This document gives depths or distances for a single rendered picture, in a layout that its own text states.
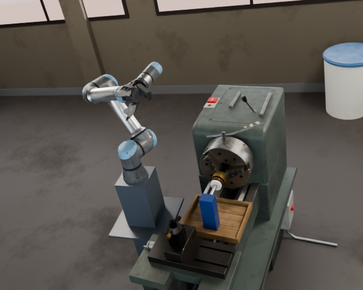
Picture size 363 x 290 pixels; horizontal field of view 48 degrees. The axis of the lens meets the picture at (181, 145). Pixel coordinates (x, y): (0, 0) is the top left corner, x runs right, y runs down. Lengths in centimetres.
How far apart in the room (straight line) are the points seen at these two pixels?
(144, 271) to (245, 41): 363
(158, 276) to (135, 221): 60
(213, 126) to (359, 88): 245
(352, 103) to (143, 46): 273
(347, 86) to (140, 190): 286
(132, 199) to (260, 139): 86
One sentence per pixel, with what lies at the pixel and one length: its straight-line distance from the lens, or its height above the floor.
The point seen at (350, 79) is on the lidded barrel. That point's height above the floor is 52.
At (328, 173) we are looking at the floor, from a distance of 415.
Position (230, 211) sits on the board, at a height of 88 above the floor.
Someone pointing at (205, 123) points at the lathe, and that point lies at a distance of 262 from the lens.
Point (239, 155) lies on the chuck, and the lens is 240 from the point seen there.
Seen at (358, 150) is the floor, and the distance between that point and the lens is 446.
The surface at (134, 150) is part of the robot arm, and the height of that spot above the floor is 131.
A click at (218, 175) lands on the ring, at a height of 112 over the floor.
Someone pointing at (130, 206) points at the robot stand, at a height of 93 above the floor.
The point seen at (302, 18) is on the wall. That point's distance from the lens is 511.
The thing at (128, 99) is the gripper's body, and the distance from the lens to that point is 205.
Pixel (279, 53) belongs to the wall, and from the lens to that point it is 528.
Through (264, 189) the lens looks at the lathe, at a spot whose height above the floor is 82.
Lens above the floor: 263
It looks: 34 degrees down
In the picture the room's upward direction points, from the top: 12 degrees counter-clockwise
